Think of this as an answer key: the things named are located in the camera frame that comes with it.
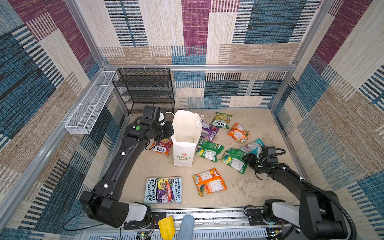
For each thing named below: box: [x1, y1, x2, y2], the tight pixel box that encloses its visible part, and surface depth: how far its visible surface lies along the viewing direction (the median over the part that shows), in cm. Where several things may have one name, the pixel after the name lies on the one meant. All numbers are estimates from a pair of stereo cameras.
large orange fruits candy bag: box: [192, 167, 227, 197], surface depth 85 cm
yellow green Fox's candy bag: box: [210, 111, 233, 129], surface depth 111 cm
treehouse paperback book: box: [144, 176, 183, 204], surface depth 83 cm
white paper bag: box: [171, 110, 205, 167], surface depth 83 cm
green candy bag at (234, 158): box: [218, 147, 248, 175], surface depth 93 cm
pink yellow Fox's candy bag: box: [151, 136, 173, 156], surface depth 98 cm
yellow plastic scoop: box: [158, 216, 176, 240], surface depth 72 cm
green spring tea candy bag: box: [195, 137, 225, 163], surface depth 98 cm
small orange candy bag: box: [228, 122, 250, 143], surface depth 104 cm
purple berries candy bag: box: [200, 121, 220, 142], surface depth 107 cm
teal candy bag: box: [240, 138, 266, 159], surface depth 98 cm
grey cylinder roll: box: [177, 214, 195, 240], surface depth 71 cm
